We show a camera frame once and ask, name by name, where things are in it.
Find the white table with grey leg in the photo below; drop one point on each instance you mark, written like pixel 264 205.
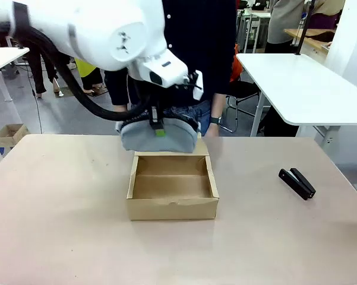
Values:
pixel 3 58

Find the person in dark shirt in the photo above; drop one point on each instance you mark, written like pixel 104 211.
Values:
pixel 202 44

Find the person's left hand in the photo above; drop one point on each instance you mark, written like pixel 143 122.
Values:
pixel 211 130

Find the black stapler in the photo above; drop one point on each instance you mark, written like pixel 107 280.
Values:
pixel 298 184

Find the black chair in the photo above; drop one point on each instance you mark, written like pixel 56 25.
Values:
pixel 243 95

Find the person in beige top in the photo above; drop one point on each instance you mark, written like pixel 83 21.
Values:
pixel 288 20

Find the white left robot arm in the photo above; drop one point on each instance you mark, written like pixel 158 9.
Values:
pixel 92 29

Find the wooden table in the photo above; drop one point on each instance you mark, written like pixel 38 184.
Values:
pixel 312 37

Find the person's left forearm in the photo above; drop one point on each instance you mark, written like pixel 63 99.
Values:
pixel 219 105

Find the black wristwatch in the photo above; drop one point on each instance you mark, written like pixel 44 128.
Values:
pixel 216 120

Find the small open cardboard box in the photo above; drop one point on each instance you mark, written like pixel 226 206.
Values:
pixel 10 135

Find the grey zipper pouch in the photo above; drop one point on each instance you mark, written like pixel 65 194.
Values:
pixel 166 142

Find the large white table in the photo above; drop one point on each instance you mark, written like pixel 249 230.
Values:
pixel 300 86

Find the person's right forearm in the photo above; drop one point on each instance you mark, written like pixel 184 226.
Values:
pixel 120 107

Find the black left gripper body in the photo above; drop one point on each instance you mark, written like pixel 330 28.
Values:
pixel 151 98

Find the brown cardboard box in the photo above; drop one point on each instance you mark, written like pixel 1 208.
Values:
pixel 172 190

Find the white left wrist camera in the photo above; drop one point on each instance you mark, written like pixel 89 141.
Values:
pixel 198 84

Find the person in black clothes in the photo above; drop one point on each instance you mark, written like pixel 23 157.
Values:
pixel 43 74

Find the purple cloth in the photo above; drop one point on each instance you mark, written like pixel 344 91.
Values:
pixel 323 21

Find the black pole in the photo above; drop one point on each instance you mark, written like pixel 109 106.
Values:
pixel 303 26

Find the person in yellow apron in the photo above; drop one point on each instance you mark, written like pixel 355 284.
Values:
pixel 84 68

